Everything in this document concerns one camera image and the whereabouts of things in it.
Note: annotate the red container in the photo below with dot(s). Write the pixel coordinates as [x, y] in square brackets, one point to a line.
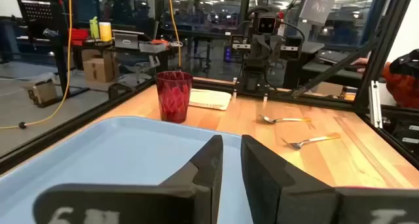
[78, 35]

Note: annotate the small cardboard box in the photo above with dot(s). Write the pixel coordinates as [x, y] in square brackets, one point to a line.
[329, 89]

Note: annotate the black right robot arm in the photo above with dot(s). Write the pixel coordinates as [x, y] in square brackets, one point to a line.
[252, 81]

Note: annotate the blue plastic tray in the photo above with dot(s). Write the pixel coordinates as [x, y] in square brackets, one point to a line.
[114, 152]

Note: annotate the black work table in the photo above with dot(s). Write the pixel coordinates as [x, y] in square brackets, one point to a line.
[98, 46]

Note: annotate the grey table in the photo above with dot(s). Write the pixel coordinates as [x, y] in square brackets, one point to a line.
[314, 68]

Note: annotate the black perforated panel stand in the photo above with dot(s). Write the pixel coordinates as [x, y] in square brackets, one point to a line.
[36, 11]

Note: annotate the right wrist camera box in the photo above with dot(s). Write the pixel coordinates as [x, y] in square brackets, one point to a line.
[267, 25]

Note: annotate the purple plastic cup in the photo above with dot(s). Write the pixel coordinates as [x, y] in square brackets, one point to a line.
[173, 99]

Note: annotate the grey shallow bin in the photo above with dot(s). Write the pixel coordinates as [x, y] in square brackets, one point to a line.
[152, 47]

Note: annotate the white paper sheet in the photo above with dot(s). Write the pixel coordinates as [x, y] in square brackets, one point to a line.
[319, 4]

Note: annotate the person's hand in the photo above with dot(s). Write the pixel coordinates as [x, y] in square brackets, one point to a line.
[360, 61]

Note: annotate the person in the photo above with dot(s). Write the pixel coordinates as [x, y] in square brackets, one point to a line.
[402, 86]

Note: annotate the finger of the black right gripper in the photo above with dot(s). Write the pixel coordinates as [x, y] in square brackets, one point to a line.
[275, 50]
[256, 52]

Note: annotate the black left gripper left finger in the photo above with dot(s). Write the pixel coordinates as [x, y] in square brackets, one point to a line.
[196, 197]

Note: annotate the grey metal box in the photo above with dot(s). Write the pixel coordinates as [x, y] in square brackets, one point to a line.
[126, 40]

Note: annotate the large cardboard box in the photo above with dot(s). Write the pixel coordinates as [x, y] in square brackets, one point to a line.
[99, 68]

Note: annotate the silver aluminium bracket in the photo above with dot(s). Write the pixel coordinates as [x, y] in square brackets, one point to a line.
[375, 103]

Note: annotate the green spray bottle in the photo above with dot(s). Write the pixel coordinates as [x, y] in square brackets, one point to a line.
[94, 29]

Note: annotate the yellow wipes canister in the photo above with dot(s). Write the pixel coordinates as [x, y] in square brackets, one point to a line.
[105, 32]

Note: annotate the pale spiral notebook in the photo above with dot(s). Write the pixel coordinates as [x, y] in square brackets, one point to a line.
[209, 99]

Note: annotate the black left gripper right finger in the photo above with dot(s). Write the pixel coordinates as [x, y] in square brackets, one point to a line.
[271, 191]

